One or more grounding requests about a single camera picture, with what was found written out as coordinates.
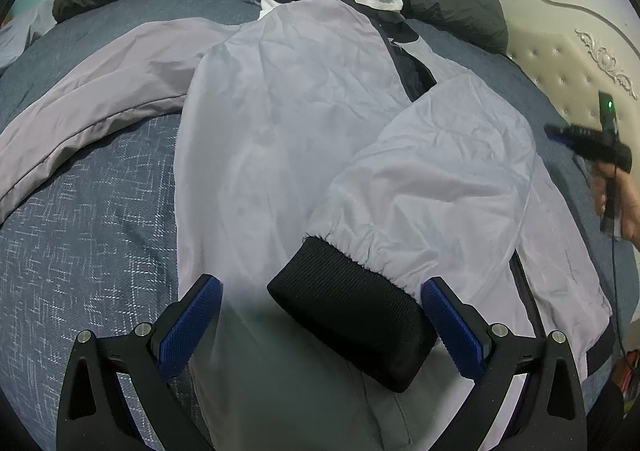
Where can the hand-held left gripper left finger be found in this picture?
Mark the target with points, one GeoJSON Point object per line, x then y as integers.
{"type": "Point", "coordinates": [192, 326]}

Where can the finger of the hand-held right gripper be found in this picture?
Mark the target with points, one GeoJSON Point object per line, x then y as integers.
{"type": "Point", "coordinates": [562, 133]}

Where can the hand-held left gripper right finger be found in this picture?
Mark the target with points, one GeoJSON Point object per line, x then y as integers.
{"type": "Point", "coordinates": [450, 326]}

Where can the grey jacket with black cuffs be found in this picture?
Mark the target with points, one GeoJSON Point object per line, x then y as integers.
{"type": "Point", "coordinates": [300, 131]}

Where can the person's right hand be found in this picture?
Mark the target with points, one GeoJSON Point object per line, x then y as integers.
{"type": "Point", "coordinates": [627, 201]}

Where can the cream tufted headboard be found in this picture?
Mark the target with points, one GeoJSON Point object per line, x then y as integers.
{"type": "Point", "coordinates": [565, 61]}

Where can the white knit top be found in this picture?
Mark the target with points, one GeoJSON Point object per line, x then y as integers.
{"type": "Point", "coordinates": [267, 8]}

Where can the light grey bed sheet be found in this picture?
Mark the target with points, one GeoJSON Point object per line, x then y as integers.
{"type": "Point", "coordinates": [25, 31]}

